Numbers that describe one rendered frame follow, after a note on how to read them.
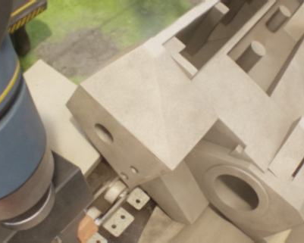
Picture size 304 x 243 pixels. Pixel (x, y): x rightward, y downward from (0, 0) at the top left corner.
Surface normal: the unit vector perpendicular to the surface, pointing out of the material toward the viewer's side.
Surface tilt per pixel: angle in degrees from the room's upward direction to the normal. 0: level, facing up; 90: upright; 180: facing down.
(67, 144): 0
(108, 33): 0
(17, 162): 65
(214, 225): 0
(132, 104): 38
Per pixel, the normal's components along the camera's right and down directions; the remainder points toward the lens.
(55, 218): 0.78, 0.32
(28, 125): 0.98, -0.04
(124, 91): -0.12, 0.04
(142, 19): 0.19, -0.52
